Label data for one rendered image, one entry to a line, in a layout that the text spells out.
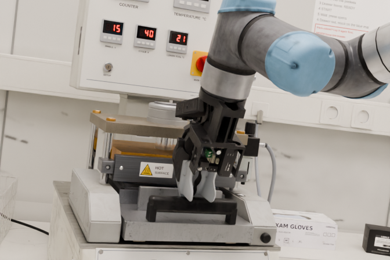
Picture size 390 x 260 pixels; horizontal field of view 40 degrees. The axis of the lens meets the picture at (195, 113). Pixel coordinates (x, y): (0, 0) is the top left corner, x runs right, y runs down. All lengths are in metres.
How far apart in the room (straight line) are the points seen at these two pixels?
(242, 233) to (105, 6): 0.55
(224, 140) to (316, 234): 0.78
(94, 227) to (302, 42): 0.43
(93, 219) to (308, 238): 0.79
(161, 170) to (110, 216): 0.14
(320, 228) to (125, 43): 0.73
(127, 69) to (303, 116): 0.66
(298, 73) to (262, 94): 0.95
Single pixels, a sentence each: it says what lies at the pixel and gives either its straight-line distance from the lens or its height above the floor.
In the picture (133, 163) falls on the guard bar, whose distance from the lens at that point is 0.94.
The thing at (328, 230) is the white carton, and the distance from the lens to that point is 1.53.
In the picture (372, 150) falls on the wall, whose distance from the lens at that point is 1.79.
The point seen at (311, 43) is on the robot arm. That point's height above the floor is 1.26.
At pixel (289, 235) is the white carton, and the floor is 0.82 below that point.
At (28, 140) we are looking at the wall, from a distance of 1.61.
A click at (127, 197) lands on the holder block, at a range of 0.96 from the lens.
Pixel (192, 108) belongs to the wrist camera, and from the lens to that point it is 0.84.
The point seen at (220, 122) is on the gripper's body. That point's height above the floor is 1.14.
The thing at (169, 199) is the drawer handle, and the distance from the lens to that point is 0.86.
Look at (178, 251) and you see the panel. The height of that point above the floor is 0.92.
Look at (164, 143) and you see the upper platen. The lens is 1.04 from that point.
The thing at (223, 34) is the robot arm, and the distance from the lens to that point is 0.75.
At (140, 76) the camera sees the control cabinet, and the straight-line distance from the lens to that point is 1.17.
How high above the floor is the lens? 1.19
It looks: 3 degrees down
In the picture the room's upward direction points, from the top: 7 degrees clockwise
